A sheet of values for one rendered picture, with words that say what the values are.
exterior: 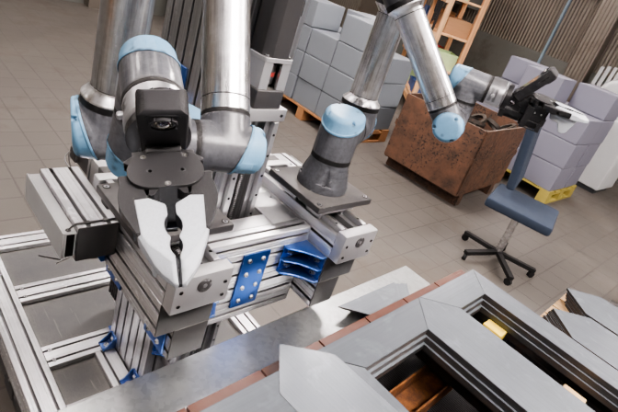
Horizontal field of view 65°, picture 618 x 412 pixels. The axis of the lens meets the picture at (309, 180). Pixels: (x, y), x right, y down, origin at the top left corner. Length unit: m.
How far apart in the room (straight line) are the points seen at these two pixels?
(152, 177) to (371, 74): 1.01
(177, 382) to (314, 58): 4.30
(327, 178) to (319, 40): 3.89
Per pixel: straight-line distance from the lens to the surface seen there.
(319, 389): 1.05
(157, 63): 0.62
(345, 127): 1.30
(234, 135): 0.71
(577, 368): 1.59
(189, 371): 1.26
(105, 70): 0.93
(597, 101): 6.02
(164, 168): 0.49
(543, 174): 5.74
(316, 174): 1.34
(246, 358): 1.31
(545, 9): 8.82
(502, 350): 1.42
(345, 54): 4.89
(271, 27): 1.15
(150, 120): 0.45
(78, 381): 1.84
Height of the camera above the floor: 1.62
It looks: 24 degrees down
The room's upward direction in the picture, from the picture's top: 19 degrees clockwise
